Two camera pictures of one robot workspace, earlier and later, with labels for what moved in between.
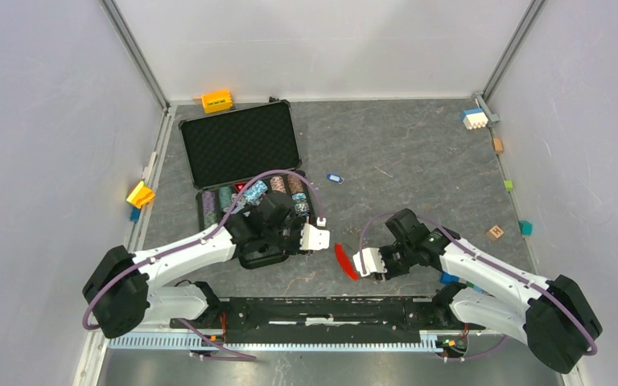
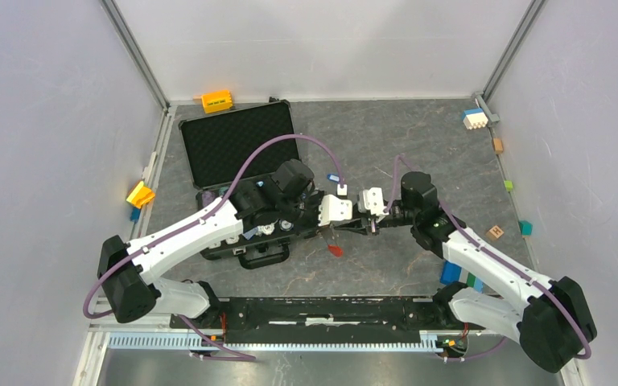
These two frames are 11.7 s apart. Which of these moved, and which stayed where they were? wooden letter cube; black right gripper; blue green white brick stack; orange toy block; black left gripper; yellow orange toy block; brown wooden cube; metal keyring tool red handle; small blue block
Moved: metal keyring tool red handle; black right gripper; black left gripper
Stayed: orange toy block; wooden letter cube; blue green white brick stack; yellow orange toy block; brown wooden cube; small blue block
